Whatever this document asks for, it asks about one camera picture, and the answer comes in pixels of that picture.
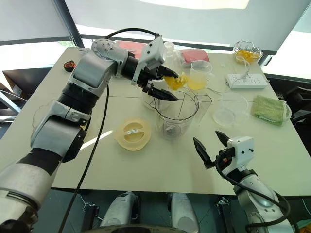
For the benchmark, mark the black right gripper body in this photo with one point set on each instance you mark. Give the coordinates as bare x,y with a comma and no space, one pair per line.
227,155

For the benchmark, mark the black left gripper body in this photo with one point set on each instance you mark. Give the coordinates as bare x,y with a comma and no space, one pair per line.
145,78

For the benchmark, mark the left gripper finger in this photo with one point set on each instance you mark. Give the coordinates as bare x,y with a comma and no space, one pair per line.
167,72
162,94

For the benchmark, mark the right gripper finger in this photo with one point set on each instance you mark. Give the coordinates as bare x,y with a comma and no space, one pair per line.
202,151
223,139

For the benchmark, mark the peeled orange segments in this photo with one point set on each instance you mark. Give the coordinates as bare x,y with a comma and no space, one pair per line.
178,82

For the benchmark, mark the clear blender jar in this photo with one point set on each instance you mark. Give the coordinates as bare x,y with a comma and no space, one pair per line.
175,121

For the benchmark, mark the cream blender lid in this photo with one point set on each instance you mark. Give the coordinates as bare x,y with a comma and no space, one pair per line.
133,133

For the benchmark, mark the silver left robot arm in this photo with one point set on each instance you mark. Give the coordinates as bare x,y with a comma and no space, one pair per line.
90,70

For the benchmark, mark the white blender base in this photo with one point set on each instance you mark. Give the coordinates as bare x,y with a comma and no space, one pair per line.
148,102

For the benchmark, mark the orange segments heap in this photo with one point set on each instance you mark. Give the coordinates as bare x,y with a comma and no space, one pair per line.
247,55

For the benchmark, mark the clear plastic bottle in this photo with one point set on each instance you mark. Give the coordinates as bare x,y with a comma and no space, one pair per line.
171,52

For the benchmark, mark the clear plastic bowl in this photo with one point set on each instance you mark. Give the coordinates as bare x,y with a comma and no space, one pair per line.
228,114

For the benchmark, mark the clear measuring cup with juice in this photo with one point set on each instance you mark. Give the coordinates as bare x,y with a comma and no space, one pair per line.
198,77

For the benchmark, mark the red flat packet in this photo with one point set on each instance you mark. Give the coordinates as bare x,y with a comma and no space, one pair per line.
195,55

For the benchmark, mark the red packet in clear bag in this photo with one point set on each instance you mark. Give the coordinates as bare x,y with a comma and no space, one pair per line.
131,47

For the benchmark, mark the black table clamp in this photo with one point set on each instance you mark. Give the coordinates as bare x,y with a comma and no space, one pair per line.
224,205
91,214

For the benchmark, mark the green cloth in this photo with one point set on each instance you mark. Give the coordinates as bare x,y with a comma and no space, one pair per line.
268,110

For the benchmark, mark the white power strip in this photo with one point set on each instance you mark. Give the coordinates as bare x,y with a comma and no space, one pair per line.
245,81

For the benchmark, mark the silver robot leg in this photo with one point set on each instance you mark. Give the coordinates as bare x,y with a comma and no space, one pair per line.
121,210
183,213

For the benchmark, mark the black round red-logo object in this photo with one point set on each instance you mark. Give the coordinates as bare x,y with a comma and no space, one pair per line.
69,66

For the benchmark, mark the scalloped glass bowl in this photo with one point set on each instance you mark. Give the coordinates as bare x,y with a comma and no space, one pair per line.
247,48

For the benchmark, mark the black chair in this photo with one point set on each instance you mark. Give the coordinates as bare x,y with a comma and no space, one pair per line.
300,99

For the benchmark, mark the plain glass bowl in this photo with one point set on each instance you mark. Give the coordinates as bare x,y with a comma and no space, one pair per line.
42,114

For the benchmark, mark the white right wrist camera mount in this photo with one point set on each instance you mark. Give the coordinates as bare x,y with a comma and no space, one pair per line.
241,151

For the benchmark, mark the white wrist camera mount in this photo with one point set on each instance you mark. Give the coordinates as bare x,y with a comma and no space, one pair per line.
241,151
153,49

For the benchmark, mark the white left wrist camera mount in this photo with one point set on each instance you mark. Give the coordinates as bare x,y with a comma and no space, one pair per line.
153,49

